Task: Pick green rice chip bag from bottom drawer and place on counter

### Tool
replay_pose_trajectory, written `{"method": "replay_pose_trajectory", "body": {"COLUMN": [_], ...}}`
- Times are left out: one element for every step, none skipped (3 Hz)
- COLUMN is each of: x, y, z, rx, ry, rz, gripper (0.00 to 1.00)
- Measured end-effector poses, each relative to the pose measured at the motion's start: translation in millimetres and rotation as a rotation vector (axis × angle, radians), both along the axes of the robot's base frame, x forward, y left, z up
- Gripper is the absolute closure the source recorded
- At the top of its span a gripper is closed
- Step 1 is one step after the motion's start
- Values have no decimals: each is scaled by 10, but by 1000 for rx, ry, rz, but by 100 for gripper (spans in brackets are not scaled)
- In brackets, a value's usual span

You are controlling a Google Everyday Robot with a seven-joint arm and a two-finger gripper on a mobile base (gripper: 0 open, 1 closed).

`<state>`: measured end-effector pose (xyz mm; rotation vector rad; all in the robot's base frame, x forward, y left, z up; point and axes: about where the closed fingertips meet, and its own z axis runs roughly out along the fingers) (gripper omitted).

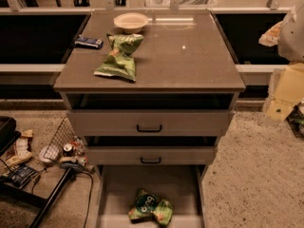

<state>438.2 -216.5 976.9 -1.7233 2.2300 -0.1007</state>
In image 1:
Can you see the green rice chip bag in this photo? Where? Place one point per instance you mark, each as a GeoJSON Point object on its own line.
{"type": "Point", "coordinates": [150, 206]}

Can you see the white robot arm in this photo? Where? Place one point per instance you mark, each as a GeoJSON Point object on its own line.
{"type": "Point", "coordinates": [291, 36]}

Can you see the grey drawer cabinet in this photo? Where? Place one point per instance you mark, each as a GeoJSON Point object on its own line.
{"type": "Point", "coordinates": [182, 64]}

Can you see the green chip bag on counter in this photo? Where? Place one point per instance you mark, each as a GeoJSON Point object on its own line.
{"type": "Point", "coordinates": [119, 62]}

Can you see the middle grey drawer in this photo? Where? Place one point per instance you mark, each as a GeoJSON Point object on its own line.
{"type": "Point", "coordinates": [169, 155]}

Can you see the grey drawer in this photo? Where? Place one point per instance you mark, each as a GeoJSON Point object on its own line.
{"type": "Point", "coordinates": [180, 184]}
{"type": "Point", "coordinates": [150, 122]}
{"type": "Point", "coordinates": [169, 155]}

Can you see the top grey drawer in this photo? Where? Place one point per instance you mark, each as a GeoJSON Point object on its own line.
{"type": "Point", "coordinates": [150, 122]}

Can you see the bottom grey drawer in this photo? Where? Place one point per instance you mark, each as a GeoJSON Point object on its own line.
{"type": "Point", "coordinates": [180, 184]}

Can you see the blue snack bar packet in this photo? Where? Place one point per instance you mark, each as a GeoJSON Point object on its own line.
{"type": "Point", "coordinates": [89, 42]}

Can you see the white paper bowl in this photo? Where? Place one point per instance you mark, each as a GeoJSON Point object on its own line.
{"type": "Point", "coordinates": [131, 22]}

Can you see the soda can in basket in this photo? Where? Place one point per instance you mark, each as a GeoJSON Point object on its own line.
{"type": "Point", "coordinates": [68, 149]}

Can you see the white round lid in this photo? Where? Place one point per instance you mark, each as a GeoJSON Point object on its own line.
{"type": "Point", "coordinates": [49, 154]}

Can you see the red white snack packet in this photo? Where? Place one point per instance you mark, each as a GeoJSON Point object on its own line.
{"type": "Point", "coordinates": [22, 145]}

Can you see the cardboard box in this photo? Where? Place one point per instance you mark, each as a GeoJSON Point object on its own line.
{"type": "Point", "coordinates": [286, 90]}

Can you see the dark blue snack packet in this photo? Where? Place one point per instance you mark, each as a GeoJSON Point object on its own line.
{"type": "Point", "coordinates": [19, 175]}

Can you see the yellow snack packet on floor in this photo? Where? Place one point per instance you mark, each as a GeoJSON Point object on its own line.
{"type": "Point", "coordinates": [14, 160]}

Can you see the wire mesh basket left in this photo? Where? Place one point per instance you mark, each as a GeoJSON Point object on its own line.
{"type": "Point", "coordinates": [65, 134]}

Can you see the wire basket right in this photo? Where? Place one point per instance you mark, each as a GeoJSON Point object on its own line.
{"type": "Point", "coordinates": [296, 120]}

